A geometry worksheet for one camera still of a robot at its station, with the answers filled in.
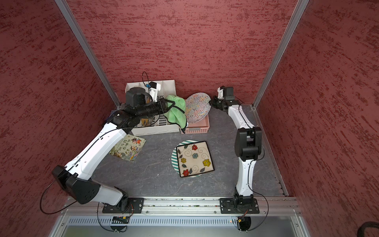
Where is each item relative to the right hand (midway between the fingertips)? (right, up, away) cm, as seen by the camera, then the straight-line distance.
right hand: (209, 102), depth 97 cm
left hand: (-20, -5, -28) cm, 35 cm away
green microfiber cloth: (-20, -9, -26) cm, 34 cm away
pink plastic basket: (-5, -17, +2) cm, 18 cm away
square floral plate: (-10, -36, -7) cm, 38 cm away
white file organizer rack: (-38, -15, +9) cm, 42 cm away
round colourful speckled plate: (-8, -3, +4) cm, 9 cm away
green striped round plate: (-22, -37, -7) cm, 44 cm away
